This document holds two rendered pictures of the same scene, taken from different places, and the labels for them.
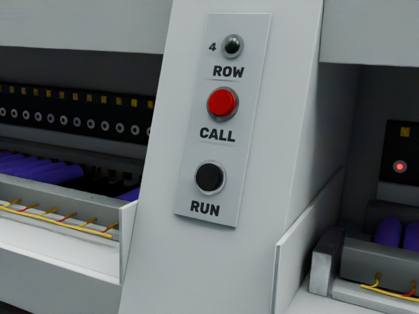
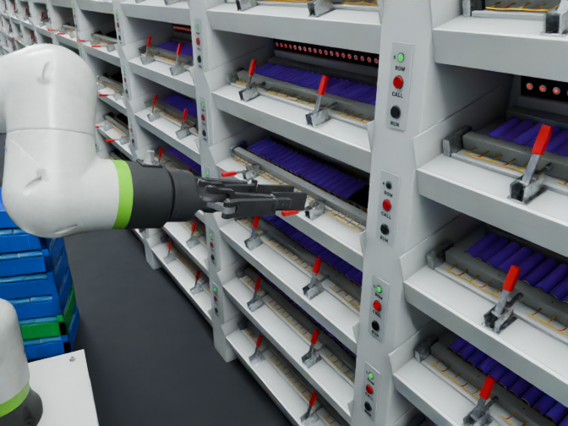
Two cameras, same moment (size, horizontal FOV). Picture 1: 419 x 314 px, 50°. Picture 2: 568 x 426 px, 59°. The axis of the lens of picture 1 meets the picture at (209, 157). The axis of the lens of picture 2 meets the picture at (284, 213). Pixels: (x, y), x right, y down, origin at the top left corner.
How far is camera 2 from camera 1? 0.63 m
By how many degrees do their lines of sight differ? 41
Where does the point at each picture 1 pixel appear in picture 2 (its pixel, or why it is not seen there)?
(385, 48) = (435, 196)
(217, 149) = (386, 220)
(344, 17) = (422, 182)
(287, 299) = (412, 270)
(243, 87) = (392, 201)
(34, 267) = (338, 243)
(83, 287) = (353, 253)
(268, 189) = (401, 237)
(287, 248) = (406, 257)
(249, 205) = (396, 241)
